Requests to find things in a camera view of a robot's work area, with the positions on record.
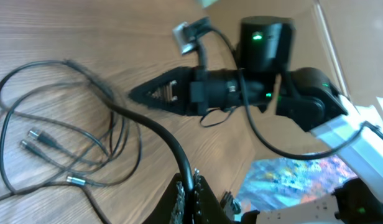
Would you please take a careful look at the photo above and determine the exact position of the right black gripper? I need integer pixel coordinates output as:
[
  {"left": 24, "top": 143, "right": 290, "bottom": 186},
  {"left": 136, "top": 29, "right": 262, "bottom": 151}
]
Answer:
[{"left": 129, "top": 67, "right": 265, "bottom": 116}]

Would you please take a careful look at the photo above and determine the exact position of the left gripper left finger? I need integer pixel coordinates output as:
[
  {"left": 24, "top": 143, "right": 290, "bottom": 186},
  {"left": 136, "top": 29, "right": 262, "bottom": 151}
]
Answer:
[{"left": 142, "top": 174, "right": 186, "bottom": 224}]

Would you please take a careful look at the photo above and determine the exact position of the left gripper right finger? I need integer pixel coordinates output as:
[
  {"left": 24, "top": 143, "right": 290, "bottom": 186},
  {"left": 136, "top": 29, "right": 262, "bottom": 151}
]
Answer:
[{"left": 193, "top": 169, "right": 233, "bottom": 224}]

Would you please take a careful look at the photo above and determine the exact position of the black USB cable bundle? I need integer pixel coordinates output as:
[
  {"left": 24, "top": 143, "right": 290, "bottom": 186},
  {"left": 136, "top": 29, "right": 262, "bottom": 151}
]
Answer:
[{"left": 0, "top": 58, "right": 194, "bottom": 224}]

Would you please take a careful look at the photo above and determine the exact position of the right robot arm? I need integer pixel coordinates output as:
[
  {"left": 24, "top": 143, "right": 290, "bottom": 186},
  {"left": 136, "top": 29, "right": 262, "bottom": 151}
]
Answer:
[{"left": 129, "top": 16, "right": 383, "bottom": 223}]

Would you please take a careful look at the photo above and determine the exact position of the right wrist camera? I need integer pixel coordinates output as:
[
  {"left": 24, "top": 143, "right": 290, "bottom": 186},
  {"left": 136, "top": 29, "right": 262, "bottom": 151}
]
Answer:
[{"left": 172, "top": 17, "right": 211, "bottom": 55}]

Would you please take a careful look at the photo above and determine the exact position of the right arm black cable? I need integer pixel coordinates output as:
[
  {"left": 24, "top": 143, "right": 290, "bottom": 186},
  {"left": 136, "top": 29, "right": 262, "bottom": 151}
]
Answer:
[{"left": 198, "top": 24, "right": 383, "bottom": 161}]

